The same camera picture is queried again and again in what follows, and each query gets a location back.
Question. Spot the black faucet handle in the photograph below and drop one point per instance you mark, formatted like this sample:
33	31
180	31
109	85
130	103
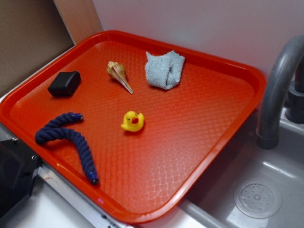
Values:
295	96

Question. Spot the red plastic tray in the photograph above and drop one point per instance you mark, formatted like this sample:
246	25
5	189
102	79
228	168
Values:
143	175

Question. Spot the brown wooden board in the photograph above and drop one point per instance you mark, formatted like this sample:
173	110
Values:
34	32

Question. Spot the grey curved faucet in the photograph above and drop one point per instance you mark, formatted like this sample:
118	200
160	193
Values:
282	74

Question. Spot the black robot base housing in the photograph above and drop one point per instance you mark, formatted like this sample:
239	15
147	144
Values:
19	166

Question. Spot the tan spiral seashell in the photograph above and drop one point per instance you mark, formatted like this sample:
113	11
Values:
118	72

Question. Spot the black rectangular block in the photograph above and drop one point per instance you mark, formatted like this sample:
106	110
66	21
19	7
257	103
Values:
65	84

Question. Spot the yellow rubber duck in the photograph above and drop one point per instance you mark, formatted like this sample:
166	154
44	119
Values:
132	121

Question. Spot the light blue crumpled cloth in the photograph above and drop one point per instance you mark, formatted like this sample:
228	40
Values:
164	71

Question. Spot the round sink drain cover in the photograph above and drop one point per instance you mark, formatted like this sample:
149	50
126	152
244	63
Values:
257	199

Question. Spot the grey plastic sink basin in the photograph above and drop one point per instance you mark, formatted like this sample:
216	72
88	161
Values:
211	200

